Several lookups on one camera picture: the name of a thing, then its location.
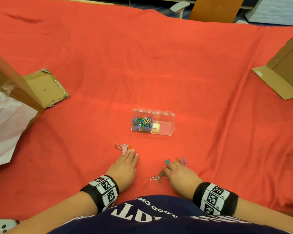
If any black left wristband with markers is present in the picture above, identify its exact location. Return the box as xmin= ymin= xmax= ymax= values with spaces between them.
xmin=80 ymin=175 xmax=119 ymax=214

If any white textured panel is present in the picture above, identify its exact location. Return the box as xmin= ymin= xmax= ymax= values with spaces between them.
xmin=244 ymin=0 xmax=293 ymax=26

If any person's right hand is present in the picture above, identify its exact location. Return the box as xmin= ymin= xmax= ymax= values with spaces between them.
xmin=162 ymin=161 xmax=203 ymax=200

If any person's left forearm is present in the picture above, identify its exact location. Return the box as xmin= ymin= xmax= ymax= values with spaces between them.
xmin=5 ymin=191 xmax=98 ymax=234

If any red table cloth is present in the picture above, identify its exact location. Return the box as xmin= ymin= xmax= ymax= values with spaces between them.
xmin=0 ymin=0 xmax=293 ymax=221

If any clear plastic box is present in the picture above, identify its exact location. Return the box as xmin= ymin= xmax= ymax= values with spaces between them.
xmin=131 ymin=108 xmax=175 ymax=136

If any white crumpled paper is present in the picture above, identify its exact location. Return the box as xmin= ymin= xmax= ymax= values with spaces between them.
xmin=0 ymin=89 xmax=38 ymax=168

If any pink binder clip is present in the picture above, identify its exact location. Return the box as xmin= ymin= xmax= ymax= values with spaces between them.
xmin=115 ymin=143 xmax=128 ymax=154

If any person's right forearm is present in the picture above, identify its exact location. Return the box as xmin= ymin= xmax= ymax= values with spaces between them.
xmin=231 ymin=197 xmax=293 ymax=234

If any plain brown cardboard box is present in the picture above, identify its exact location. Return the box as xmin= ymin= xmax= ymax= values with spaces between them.
xmin=251 ymin=28 xmax=293 ymax=100

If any person's left hand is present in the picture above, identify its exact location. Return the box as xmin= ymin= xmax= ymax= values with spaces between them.
xmin=105 ymin=149 xmax=139 ymax=193

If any black right wristband with markers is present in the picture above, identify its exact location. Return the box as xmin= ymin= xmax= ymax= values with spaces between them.
xmin=193 ymin=182 xmax=239 ymax=216

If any pile of coloured paper clips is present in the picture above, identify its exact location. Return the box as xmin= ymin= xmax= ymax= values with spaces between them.
xmin=132 ymin=116 xmax=153 ymax=132

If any black wristband with markers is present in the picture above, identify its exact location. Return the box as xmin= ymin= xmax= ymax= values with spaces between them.
xmin=193 ymin=182 xmax=239 ymax=216
xmin=80 ymin=175 xmax=119 ymax=214

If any wooden chair with white armrests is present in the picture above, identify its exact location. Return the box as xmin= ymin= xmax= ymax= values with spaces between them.
xmin=170 ymin=0 xmax=249 ymax=24

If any navy printed shirt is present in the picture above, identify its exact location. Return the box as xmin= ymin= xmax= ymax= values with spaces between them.
xmin=48 ymin=195 xmax=293 ymax=234

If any black and white panda item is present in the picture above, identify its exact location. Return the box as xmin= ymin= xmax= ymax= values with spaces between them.
xmin=0 ymin=219 xmax=20 ymax=234

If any brown cardboard box with tape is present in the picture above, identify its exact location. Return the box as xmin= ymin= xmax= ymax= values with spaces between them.
xmin=0 ymin=47 xmax=70 ymax=134

